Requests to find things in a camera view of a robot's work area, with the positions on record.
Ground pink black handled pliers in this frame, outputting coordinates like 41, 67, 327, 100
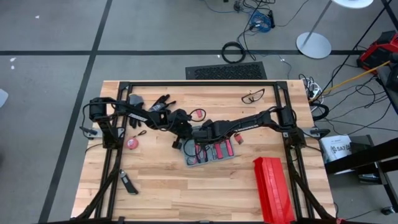
193, 141, 208, 165

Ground pink handled claw hammer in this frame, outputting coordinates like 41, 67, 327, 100
213, 141, 224, 160

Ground pink handled bit driver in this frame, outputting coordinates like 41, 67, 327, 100
224, 139, 235, 158

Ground grey plastic tool case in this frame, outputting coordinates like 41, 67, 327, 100
180, 126, 236, 169

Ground small pink tape measure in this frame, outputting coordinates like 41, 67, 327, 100
126, 129, 147, 151

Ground red plastic bin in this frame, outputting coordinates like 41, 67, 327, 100
252, 156, 296, 224

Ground red black tool box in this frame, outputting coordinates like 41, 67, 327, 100
356, 30, 398, 71

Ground grey work glove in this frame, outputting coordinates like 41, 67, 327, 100
128, 94, 146, 129

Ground clear safety glasses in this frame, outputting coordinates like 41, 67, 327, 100
241, 88, 266, 105

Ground black utility knife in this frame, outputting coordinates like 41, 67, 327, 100
119, 169, 139, 195

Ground white power strip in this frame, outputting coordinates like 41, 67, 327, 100
306, 79, 323, 100

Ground white cardboard box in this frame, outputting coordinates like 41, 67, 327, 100
320, 134, 352, 163

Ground black power strip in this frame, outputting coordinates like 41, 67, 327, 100
267, 9, 276, 29

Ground black shelf rack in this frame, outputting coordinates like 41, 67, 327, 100
323, 136, 398, 212

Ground thin black stand pole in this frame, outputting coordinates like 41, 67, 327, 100
320, 5, 392, 97

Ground pale grey round object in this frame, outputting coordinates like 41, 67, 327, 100
0, 89, 9, 109

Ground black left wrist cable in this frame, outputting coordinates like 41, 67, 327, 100
189, 108, 207, 123

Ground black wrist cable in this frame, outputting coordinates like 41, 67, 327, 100
183, 138, 208, 166
189, 108, 207, 123

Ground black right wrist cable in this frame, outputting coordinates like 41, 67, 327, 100
183, 138, 208, 166

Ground black aluminium table frame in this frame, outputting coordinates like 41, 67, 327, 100
74, 80, 336, 224

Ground black coiled cable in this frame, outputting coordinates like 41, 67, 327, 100
221, 41, 246, 64

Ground thick black hose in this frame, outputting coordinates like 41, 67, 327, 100
310, 102, 330, 122

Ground blue coiled cable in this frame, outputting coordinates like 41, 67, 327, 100
248, 11, 272, 34

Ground white round pedestal table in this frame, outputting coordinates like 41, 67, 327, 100
295, 0, 374, 60

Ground yellow floor cable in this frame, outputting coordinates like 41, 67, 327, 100
307, 60, 390, 103

